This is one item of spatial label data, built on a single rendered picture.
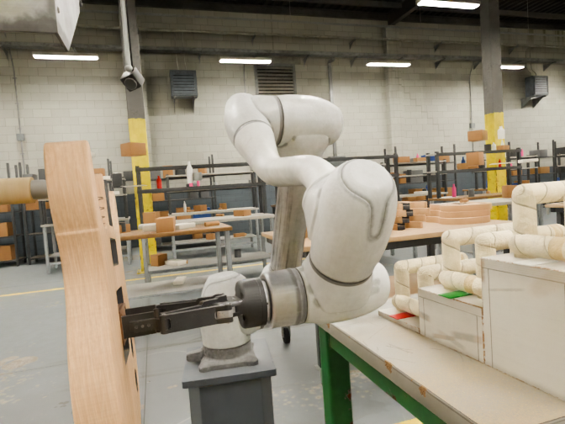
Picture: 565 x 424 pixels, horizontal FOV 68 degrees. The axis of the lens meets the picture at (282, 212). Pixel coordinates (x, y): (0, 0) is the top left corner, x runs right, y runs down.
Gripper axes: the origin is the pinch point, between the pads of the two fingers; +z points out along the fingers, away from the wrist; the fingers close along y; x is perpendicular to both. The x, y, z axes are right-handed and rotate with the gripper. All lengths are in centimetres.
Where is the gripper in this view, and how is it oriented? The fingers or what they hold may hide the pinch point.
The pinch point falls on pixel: (127, 322)
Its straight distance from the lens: 66.6
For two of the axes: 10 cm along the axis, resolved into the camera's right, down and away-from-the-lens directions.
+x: -1.1, -9.9, 0.5
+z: -9.5, 0.9, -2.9
